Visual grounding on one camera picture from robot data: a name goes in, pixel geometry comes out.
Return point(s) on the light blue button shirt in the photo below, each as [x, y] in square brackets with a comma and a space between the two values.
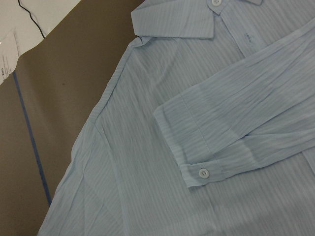
[206, 128]

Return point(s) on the clear plastic bag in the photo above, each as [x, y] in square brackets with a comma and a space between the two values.
[9, 54]

